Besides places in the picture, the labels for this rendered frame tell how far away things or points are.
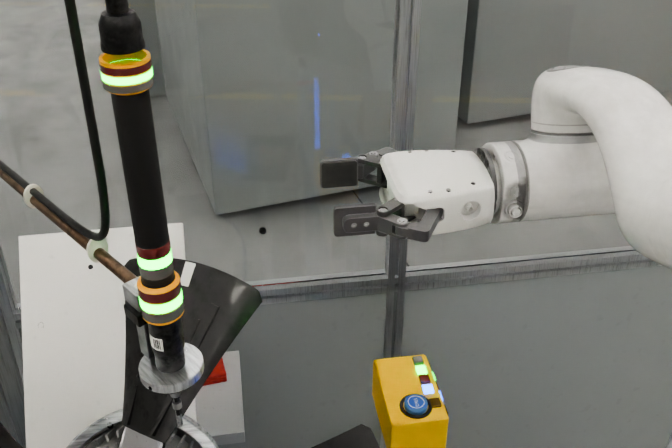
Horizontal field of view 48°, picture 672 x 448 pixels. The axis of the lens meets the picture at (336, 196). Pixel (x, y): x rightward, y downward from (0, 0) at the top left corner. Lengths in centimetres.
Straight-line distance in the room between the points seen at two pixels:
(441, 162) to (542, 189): 10
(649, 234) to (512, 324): 130
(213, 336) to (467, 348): 105
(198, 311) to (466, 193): 43
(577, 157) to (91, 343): 82
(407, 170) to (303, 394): 124
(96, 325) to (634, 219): 88
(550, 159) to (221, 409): 105
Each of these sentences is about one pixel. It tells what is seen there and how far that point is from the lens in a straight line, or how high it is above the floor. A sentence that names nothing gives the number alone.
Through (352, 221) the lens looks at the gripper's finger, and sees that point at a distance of 71.
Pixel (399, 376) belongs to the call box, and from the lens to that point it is 139.
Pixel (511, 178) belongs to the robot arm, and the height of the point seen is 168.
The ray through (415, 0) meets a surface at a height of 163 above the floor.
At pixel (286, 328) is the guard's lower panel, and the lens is 178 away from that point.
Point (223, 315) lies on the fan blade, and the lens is 99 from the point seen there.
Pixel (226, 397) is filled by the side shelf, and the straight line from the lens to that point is 166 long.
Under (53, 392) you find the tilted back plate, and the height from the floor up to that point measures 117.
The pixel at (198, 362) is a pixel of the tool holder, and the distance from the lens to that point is 87.
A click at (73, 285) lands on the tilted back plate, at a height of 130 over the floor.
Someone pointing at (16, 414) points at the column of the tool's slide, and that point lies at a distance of 176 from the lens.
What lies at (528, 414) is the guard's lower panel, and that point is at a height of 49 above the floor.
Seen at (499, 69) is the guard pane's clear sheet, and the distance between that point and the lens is 156.
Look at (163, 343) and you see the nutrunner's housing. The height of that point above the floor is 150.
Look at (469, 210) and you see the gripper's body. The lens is 75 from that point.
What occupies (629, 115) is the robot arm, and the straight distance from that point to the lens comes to 70.
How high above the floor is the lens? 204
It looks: 31 degrees down
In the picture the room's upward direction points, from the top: straight up
